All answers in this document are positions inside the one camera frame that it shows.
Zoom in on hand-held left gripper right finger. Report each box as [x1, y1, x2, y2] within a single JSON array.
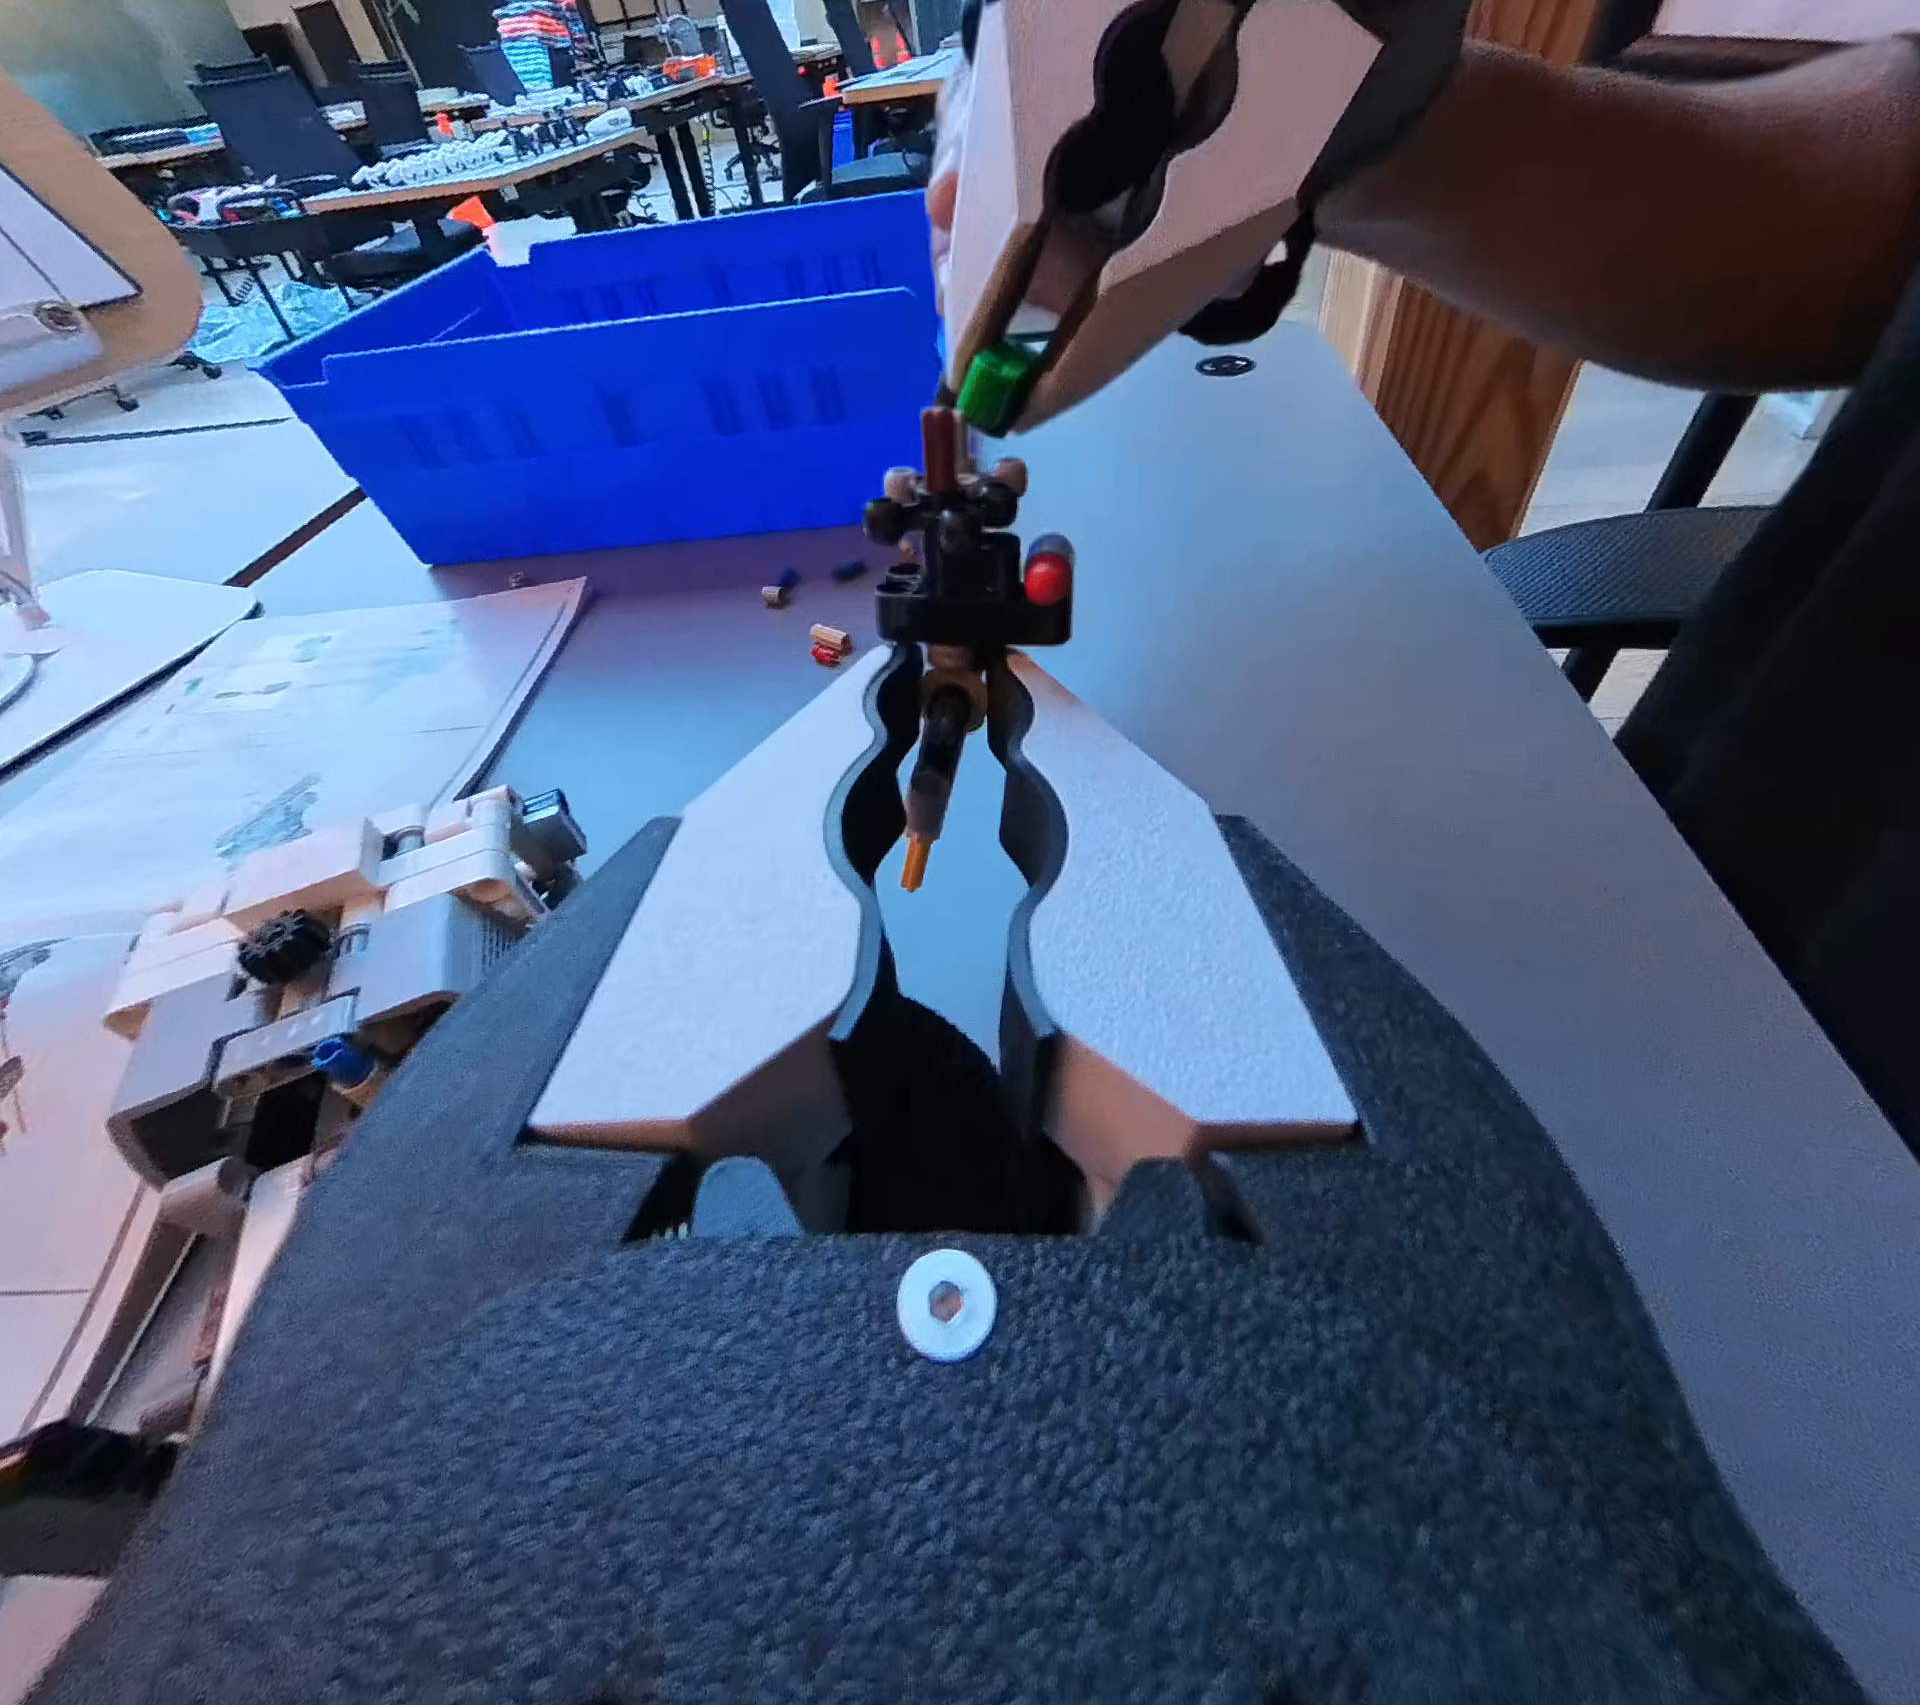
[[981, 652, 1362, 1231]]

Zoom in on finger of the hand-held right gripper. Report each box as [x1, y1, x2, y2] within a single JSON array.
[[1021, 0, 1387, 437], [937, 0, 1202, 407]]

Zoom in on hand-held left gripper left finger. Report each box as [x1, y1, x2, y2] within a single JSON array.
[[524, 647, 919, 1231]]

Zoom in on green lego beam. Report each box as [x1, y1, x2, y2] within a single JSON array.
[[952, 341, 1048, 437]]

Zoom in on small black lego assembly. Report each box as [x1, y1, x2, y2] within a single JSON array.
[[861, 403, 1078, 837]]

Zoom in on person's right forearm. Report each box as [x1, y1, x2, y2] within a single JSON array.
[[1317, 34, 1920, 394]]

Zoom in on partly built lego truck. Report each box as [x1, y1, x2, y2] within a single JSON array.
[[102, 788, 589, 1437]]

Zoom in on scattered loose lego pieces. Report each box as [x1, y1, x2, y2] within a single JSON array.
[[756, 556, 871, 673]]

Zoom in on lego instruction booklet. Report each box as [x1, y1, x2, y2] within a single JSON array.
[[0, 575, 589, 1453]]

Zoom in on wooden top background table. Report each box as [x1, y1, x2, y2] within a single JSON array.
[[830, 48, 962, 201]]

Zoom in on blue plastic bin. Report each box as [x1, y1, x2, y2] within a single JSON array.
[[317, 289, 946, 569], [254, 189, 937, 386]]

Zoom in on cluttered background table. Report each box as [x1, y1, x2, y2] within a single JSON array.
[[91, 0, 722, 283]]

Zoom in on black office chair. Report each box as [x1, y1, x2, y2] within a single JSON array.
[[1481, 504, 1775, 703]]

